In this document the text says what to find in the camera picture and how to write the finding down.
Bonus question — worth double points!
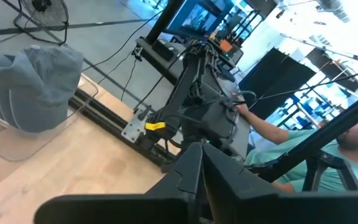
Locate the person's hand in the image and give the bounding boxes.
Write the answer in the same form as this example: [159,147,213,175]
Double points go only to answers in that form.
[234,101,250,116]

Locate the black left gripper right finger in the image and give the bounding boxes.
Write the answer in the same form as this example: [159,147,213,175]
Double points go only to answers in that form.
[202,142,358,224]

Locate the person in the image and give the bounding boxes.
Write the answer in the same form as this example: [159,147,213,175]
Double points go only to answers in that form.
[234,102,358,194]

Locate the silver metal mounting plate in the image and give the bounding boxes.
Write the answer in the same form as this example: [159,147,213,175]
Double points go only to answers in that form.
[121,108,152,144]

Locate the black floor fan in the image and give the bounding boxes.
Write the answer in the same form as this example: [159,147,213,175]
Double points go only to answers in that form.
[12,0,70,46]

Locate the black computer monitor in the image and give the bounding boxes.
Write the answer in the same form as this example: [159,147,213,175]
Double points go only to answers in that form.
[163,0,239,40]

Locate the black aluminium table frame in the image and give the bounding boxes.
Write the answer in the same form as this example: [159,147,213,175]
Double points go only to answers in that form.
[68,88,358,192]

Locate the black partition panel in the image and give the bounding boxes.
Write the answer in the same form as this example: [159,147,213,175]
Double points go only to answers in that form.
[239,46,317,119]

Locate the thin black floor cable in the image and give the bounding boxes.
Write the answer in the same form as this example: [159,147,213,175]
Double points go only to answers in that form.
[81,9,165,72]
[97,50,135,85]
[121,57,139,103]

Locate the yellow label tag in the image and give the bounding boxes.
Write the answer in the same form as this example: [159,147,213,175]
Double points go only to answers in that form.
[144,121,167,131]

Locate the clear plastic tray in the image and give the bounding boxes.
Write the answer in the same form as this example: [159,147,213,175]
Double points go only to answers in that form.
[0,74,99,162]

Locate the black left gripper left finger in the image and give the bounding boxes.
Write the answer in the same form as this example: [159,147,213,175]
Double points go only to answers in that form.
[33,142,213,224]

